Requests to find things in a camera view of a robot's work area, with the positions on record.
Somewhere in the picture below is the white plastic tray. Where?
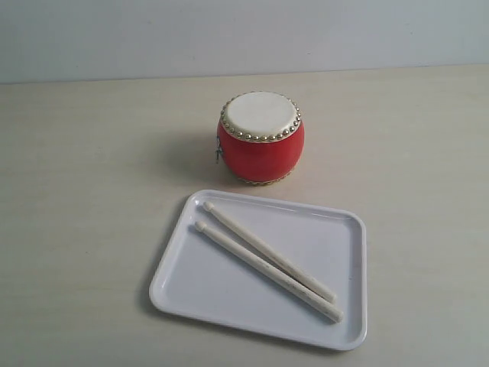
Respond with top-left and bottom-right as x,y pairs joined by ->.
149,190 -> 368,351

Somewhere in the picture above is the wooden drumstick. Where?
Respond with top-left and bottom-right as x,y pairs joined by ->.
203,201 -> 337,304
194,221 -> 344,323

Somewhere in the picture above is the red small drum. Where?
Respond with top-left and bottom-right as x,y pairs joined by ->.
215,91 -> 305,185

